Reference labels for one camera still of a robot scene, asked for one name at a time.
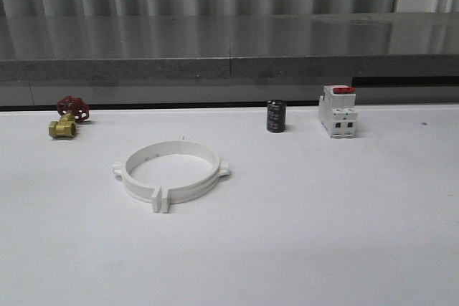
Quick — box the white half pipe clamp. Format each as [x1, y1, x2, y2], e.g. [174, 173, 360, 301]
[113, 140, 186, 213]
[153, 140, 230, 213]

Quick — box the black cylindrical capacitor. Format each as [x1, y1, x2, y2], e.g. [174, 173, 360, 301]
[266, 100, 286, 133]

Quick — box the grey stone counter ledge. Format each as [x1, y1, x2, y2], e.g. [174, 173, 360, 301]
[0, 11, 459, 106]

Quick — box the brass valve red handwheel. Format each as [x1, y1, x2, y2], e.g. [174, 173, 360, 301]
[48, 96, 90, 138]

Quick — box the white circuit breaker red switch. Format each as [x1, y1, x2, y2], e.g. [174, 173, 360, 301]
[318, 85, 358, 138]

